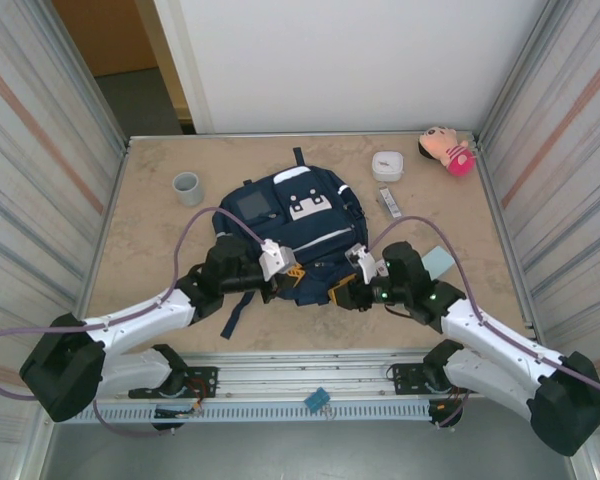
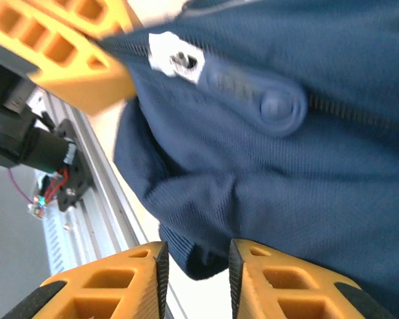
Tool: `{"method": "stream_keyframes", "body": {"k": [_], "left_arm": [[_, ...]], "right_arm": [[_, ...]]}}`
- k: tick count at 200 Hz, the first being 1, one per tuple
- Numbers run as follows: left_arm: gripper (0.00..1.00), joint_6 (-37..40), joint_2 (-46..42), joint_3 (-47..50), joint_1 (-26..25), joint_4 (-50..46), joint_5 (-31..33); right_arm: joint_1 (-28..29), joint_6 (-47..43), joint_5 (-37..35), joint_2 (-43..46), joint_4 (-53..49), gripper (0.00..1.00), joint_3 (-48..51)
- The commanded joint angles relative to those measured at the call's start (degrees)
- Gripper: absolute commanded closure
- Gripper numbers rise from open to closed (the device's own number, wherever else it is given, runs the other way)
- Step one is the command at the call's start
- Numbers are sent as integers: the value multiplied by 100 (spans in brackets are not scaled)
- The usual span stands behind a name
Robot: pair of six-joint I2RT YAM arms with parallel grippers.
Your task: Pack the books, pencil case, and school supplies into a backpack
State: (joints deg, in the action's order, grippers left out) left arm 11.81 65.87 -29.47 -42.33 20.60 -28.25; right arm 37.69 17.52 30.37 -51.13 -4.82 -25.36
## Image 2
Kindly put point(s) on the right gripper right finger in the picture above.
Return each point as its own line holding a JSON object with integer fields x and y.
{"x": 286, "y": 292}

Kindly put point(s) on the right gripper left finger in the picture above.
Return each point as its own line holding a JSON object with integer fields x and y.
{"x": 113, "y": 292}

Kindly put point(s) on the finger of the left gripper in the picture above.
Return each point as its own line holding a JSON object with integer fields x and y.
{"x": 99, "y": 16}
{"x": 63, "y": 69}

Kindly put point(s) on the navy blue school backpack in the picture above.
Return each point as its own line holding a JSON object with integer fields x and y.
{"x": 269, "y": 166}

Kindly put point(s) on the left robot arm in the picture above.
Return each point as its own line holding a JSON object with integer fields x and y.
{"x": 50, "y": 151}

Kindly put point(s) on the aluminium mounting rail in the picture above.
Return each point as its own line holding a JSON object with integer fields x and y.
{"x": 109, "y": 212}

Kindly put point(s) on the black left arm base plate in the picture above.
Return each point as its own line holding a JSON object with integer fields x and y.
{"x": 73, "y": 179}

